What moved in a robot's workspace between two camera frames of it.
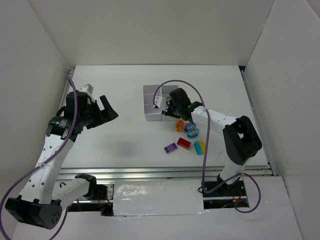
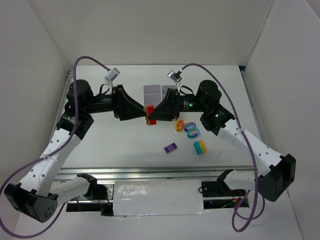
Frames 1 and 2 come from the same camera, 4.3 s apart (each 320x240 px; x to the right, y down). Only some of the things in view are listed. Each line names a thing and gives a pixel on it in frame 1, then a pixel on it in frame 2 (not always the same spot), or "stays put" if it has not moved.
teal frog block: x=193 y=133 stays put
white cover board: x=134 y=197 stays put
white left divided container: x=151 y=113 stays put
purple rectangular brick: x=170 y=148 stays put
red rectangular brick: x=184 y=143 -> x=150 y=108
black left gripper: x=97 y=115 -> x=116 y=102
